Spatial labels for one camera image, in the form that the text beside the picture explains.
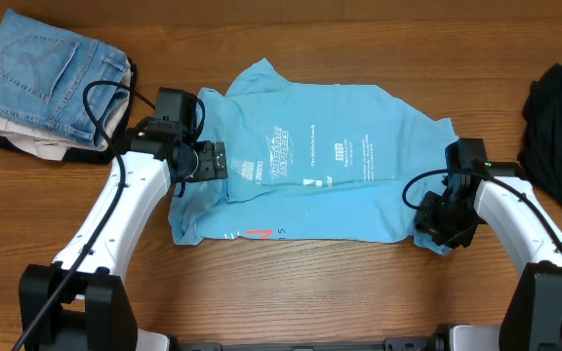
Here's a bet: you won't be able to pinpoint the light blue printed t-shirt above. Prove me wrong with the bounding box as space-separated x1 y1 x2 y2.
169 60 457 254

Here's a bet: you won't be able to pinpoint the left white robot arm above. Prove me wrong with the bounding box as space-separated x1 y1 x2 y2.
14 116 227 350

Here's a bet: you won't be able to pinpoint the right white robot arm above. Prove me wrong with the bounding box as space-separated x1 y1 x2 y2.
414 161 562 351

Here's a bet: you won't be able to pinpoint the crumpled black garment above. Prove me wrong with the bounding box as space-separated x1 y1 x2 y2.
518 63 562 206

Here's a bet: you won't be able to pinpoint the folded black garment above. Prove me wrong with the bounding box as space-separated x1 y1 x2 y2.
0 45 136 164

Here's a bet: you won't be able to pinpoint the folded white garment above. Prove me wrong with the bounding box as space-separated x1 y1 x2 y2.
0 67 133 162

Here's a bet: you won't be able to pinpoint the folded blue denim jeans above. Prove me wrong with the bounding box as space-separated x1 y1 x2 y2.
0 9 131 149

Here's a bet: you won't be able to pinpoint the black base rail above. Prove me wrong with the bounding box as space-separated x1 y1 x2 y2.
168 335 451 351

